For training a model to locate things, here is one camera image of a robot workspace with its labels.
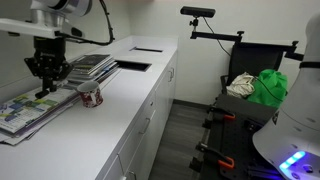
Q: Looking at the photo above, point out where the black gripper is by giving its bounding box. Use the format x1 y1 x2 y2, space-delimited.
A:
23 36 74 94

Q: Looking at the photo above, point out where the stack of magazines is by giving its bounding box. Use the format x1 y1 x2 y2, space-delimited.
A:
0 86 80 135

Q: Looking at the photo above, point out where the red patterned mug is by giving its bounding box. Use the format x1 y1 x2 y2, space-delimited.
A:
75 80 105 109

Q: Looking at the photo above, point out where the dark book stack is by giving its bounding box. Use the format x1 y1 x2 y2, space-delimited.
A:
63 53 120 90

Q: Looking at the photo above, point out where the grey paper pile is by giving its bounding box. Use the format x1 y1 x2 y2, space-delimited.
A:
0 96 83 147

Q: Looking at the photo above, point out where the white lower cabinet unit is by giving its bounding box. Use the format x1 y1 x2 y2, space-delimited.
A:
99 49 180 180

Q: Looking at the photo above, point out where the white cloth bag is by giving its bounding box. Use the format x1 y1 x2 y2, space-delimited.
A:
225 71 257 100

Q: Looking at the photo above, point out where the black robot table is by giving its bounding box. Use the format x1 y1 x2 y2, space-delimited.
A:
188 93 288 180

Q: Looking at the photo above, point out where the black office chair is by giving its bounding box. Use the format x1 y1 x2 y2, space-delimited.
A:
219 41 295 112

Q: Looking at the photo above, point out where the green fabric bag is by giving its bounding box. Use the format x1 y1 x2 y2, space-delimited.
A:
246 68 289 109

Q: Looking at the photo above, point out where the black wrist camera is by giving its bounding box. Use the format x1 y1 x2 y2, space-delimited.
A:
61 26 84 39

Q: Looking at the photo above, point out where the white wrist mount plate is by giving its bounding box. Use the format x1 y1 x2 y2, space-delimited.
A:
0 17 64 40

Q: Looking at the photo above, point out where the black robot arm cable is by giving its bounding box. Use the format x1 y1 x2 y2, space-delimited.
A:
61 0 116 47

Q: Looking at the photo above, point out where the black stereo camera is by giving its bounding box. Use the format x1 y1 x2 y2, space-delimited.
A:
179 5 217 19

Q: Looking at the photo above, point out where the thin black camera cable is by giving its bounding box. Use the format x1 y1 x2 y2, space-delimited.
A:
202 16 288 103

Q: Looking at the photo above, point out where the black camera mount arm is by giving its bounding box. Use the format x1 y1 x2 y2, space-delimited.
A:
189 17 305 62

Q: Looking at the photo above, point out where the black clamp orange handle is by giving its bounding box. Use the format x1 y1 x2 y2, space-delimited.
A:
194 141 236 171
205 105 237 122

